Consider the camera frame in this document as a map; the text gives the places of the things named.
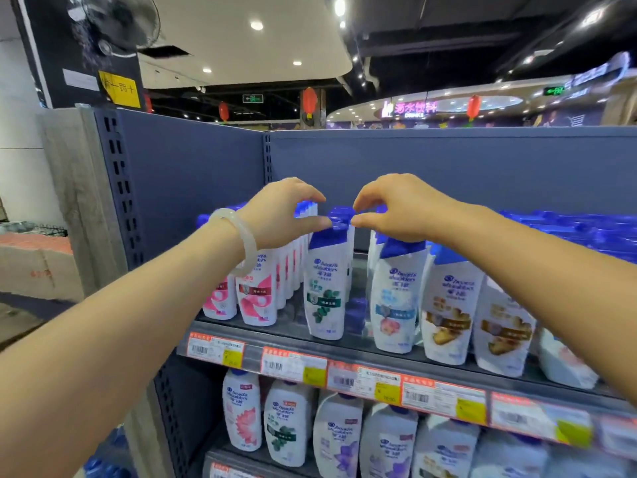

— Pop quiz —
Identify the person's right hand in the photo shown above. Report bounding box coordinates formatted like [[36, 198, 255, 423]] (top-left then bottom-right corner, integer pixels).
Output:
[[351, 173, 452, 243]]

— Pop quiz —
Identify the person's left hand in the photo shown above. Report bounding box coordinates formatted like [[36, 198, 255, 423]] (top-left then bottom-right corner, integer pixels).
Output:
[[238, 177, 332, 251]]

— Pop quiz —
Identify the green label shampoo bottle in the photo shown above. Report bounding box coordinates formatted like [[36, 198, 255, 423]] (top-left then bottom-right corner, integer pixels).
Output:
[[304, 208, 355, 341]]

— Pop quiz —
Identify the person's right forearm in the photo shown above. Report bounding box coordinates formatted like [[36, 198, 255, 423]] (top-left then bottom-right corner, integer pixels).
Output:
[[432, 203, 637, 409]]

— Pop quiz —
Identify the person's left forearm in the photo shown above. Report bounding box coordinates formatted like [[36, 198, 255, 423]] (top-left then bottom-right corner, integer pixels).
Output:
[[0, 219, 248, 478]]

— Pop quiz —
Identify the white jade bangle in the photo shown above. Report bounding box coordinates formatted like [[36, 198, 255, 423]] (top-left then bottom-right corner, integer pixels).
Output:
[[208, 208, 258, 277]]

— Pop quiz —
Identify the peach label shampoo bottle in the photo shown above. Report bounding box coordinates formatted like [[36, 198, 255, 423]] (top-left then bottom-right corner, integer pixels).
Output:
[[368, 233, 430, 355]]

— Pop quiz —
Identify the row of pink label bottles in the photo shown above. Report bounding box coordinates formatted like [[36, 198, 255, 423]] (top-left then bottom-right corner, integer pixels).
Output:
[[196, 201, 319, 328]]

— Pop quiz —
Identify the pink neon store sign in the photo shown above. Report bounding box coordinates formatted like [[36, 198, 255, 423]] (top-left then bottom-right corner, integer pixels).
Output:
[[381, 100, 439, 119]]

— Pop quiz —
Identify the ginger label shampoo bottle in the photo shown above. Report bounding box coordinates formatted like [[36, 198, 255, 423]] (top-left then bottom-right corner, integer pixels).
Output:
[[473, 276, 537, 378], [420, 245, 486, 366]]

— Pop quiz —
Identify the blue-grey metal shelving unit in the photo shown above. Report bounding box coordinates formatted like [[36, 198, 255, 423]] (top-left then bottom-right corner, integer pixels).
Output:
[[94, 108, 637, 478]]

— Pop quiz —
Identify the row of shelf price labels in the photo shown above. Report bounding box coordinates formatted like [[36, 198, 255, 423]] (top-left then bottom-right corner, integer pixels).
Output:
[[187, 332, 637, 461]]

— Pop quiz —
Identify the row of large pump bottles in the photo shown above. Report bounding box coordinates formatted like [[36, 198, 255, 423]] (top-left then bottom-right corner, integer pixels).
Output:
[[222, 369, 637, 478]]

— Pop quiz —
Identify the cluster of blue bottle caps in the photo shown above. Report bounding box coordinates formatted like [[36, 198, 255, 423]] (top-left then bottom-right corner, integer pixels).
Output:
[[498, 210, 637, 265]]

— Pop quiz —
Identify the yellow paper sign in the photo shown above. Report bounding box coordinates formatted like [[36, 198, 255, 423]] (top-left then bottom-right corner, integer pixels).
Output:
[[98, 70, 142, 109]]

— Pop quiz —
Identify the grey wood-look end panel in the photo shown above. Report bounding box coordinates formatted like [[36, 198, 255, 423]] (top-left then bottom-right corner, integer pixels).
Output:
[[37, 106, 176, 478]]

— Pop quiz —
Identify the pale label shampoo bottle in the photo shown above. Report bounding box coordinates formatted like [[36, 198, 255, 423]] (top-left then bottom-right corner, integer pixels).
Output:
[[537, 327, 599, 391]]

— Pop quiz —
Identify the orange white price tag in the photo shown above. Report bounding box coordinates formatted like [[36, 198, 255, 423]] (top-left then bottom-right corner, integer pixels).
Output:
[[209, 462, 249, 478]]

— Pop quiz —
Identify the white paper label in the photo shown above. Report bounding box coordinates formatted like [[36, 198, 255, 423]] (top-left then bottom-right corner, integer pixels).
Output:
[[63, 68, 101, 92]]

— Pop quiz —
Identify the brown cardboard box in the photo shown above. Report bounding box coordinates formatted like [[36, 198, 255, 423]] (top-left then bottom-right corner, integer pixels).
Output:
[[0, 232, 86, 303]]

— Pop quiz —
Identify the pack of blue water bottles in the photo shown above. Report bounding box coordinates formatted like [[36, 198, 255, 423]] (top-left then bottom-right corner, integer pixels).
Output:
[[83, 425, 136, 478]]

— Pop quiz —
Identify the black wire basket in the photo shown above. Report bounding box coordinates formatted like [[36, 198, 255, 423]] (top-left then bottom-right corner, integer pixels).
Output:
[[0, 221, 68, 238]]

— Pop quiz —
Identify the black wall fan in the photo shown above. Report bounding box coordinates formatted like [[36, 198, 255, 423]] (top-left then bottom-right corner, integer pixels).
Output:
[[67, 0, 161, 58]]

